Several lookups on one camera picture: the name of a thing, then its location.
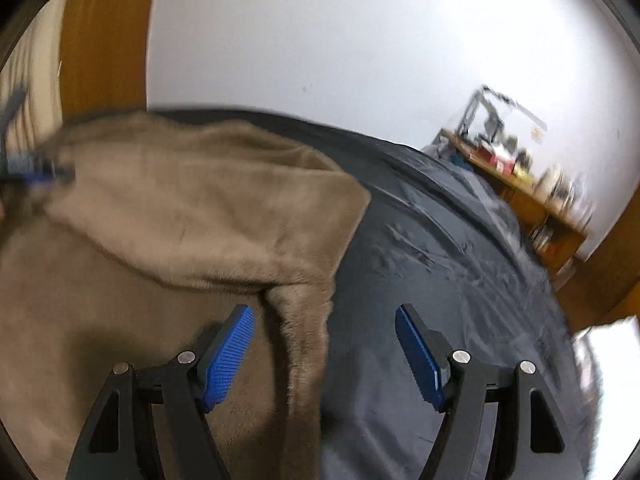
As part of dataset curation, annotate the brown fleece blanket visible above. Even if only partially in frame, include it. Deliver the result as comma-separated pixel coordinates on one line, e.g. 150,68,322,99
1,113,370,479

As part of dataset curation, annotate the beige curtain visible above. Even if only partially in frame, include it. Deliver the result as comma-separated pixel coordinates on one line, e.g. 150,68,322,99
1,0,66,152

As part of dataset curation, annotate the dark bed cover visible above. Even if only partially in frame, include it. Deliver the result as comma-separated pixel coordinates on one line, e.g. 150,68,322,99
168,110,596,479

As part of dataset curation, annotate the wooden desk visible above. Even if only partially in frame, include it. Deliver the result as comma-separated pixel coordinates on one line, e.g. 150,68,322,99
437,129,587,278

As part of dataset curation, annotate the red tissue box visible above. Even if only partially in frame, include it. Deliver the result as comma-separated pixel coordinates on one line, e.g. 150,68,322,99
473,146,515,176

